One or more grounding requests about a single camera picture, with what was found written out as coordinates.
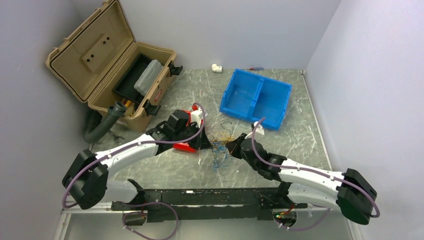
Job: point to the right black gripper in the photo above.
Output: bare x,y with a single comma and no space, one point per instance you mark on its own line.
234,146

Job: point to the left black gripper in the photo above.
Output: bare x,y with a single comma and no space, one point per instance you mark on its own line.
201,142

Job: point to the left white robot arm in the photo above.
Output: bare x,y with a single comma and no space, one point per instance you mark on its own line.
87,182

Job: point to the white pipe elbow fitting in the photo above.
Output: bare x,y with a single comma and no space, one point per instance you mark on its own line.
216,68

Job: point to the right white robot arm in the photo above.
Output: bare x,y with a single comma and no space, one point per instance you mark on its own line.
347,192

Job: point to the red small plastic bin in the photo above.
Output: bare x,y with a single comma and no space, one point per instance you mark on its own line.
184,129

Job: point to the blue double plastic bin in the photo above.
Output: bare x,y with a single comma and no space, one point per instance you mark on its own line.
251,97

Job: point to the grey plastic organizer box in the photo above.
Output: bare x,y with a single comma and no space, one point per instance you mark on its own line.
148,77

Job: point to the yellow tools in case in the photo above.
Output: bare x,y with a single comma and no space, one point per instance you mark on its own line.
131,107

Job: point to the steel wrench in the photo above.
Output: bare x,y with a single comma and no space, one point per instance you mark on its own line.
116,138

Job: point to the black tray in case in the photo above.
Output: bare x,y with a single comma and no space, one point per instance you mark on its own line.
125,86

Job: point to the tan open tool case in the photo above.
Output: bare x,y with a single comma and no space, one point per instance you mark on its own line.
92,59

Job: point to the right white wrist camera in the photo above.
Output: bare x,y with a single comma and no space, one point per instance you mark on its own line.
257,128

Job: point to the red handled screwdriver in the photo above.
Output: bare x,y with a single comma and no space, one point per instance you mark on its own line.
256,69

